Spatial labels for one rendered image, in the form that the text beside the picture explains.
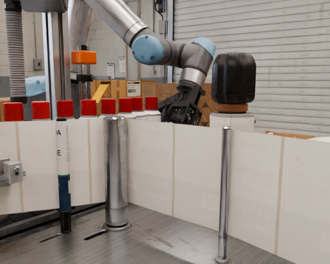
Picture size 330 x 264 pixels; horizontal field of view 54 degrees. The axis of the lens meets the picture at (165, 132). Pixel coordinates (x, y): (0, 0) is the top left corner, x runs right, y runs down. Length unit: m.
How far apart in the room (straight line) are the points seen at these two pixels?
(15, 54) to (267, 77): 4.50
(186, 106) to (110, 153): 0.40
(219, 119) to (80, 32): 0.69
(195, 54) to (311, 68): 4.00
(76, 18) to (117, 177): 0.73
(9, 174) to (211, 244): 0.31
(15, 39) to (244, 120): 0.49
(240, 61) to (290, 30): 4.42
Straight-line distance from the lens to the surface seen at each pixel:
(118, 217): 0.55
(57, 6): 0.79
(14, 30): 0.75
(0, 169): 0.53
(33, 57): 7.09
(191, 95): 0.90
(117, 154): 0.52
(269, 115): 5.05
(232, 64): 0.59
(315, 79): 4.88
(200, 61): 0.95
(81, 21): 1.16
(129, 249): 0.51
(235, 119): 0.59
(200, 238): 0.54
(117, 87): 4.55
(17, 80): 0.75
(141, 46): 0.86
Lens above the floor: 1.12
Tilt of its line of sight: 9 degrees down
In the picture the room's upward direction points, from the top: straight up
